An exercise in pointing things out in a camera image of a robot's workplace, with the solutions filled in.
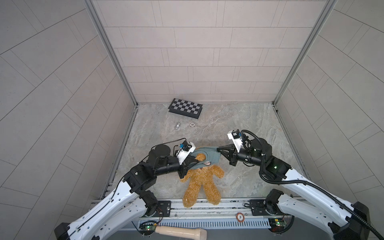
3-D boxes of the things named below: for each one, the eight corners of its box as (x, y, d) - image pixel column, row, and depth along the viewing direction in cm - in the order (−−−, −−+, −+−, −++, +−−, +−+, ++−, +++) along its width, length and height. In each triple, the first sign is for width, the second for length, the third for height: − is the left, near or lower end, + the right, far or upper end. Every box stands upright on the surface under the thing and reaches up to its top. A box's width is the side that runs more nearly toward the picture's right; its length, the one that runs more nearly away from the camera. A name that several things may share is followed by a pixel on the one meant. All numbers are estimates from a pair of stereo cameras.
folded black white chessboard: (169, 111, 114) (168, 108, 111) (175, 101, 121) (174, 98, 118) (198, 118, 109) (198, 115, 106) (202, 107, 116) (202, 104, 113)
